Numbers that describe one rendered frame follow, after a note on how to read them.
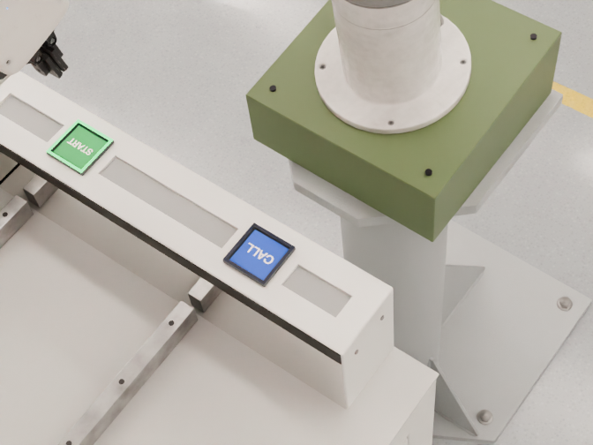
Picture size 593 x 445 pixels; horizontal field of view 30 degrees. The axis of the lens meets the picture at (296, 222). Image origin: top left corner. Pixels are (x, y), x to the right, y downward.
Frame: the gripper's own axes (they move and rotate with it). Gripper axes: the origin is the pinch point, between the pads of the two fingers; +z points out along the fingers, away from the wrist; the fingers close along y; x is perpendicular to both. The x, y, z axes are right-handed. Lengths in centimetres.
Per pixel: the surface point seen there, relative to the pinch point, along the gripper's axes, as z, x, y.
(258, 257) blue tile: 14.6, -26.2, -3.8
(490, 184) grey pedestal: 35, -37, 23
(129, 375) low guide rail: 22.6, -18.3, -21.5
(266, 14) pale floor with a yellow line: 129, 56, 69
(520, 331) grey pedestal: 119, -36, 29
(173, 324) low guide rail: 24.1, -18.4, -13.9
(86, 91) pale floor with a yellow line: 120, 78, 28
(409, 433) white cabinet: 34, -46, -9
